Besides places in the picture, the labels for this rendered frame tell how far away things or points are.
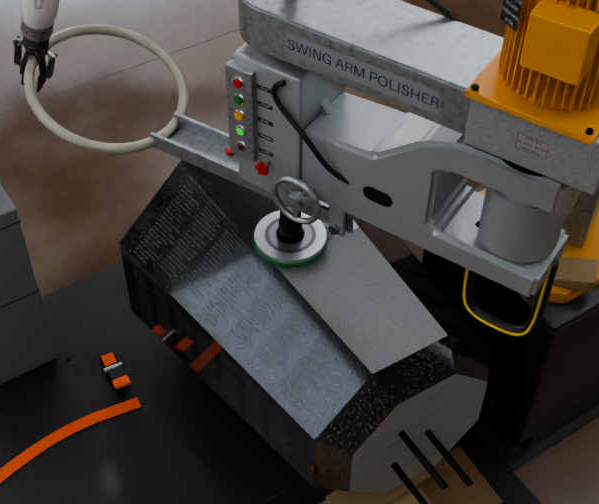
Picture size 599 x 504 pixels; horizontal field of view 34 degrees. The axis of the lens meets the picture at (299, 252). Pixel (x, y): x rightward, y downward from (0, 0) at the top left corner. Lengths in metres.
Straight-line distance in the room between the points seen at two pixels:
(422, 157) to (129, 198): 2.30
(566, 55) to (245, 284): 1.39
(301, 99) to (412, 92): 0.33
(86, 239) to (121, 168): 0.45
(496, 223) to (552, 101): 0.40
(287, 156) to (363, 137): 0.22
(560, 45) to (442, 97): 0.36
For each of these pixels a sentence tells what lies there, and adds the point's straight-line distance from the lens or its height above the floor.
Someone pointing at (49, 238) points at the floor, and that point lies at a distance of 4.29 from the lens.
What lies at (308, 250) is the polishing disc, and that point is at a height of 0.92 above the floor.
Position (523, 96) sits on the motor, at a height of 1.76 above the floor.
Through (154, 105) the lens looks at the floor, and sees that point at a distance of 4.87.
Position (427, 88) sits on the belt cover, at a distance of 2.15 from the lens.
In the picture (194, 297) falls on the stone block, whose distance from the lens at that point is 3.07.
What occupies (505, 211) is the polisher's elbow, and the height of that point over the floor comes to 1.45.
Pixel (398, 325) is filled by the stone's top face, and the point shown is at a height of 0.87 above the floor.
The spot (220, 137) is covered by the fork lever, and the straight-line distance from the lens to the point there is 2.92.
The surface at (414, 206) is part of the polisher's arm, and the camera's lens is 2.40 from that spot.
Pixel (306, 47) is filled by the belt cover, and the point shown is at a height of 1.69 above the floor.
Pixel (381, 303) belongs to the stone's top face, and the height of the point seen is 0.87.
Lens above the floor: 3.01
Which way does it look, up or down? 47 degrees down
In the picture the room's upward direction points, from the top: 1 degrees clockwise
